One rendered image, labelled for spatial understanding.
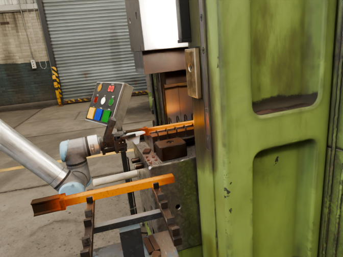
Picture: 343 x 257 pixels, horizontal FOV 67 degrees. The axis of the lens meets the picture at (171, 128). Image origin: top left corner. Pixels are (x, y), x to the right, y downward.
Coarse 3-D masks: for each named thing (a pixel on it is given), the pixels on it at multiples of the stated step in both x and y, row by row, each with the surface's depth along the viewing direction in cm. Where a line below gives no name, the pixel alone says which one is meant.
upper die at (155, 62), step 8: (176, 48) 110; (184, 48) 111; (136, 56) 118; (144, 56) 107; (152, 56) 108; (160, 56) 109; (168, 56) 110; (176, 56) 111; (184, 56) 112; (136, 64) 121; (144, 64) 107; (152, 64) 108; (160, 64) 110; (168, 64) 111; (176, 64) 112; (184, 64) 113; (144, 72) 108; (152, 72) 109; (160, 72) 111
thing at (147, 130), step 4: (192, 120) 130; (168, 124) 126; (172, 124) 126; (176, 124) 125; (180, 124) 126; (184, 124) 127; (140, 128) 122; (144, 128) 121; (148, 128) 122; (152, 128) 122; (156, 128) 123; (160, 128) 123; (164, 128) 124; (128, 132) 119; (132, 132) 119; (148, 132) 121
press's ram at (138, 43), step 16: (128, 0) 113; (144, 0) 97; (160, 0) 98; (128, 16) 120; (144, 16) 98; (160, 16) 100; (176, 16) 102; (144, 32) 100; (160, 32) 101; (176, 32) 103; (144, 48) 101; (160, 48) 103
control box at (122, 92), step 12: (96, 84) 179; (108, 84) 168; (120, 84) 157; (108, 96) 164; (120, 96) 156; (96, 108) 170; (108, 108) 160; (120, 108) 157; (96, 120) 166; (120, 120) 158
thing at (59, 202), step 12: (144, 180) 86; (156, 180) 85; (168, 180) 86; (84, 192) 82; (96, 192) 81; (108, 192) 82; (120, 192) 83; (36, 204) 77; (48, 204) 78; (60, 204) 78; (72, 204) 79
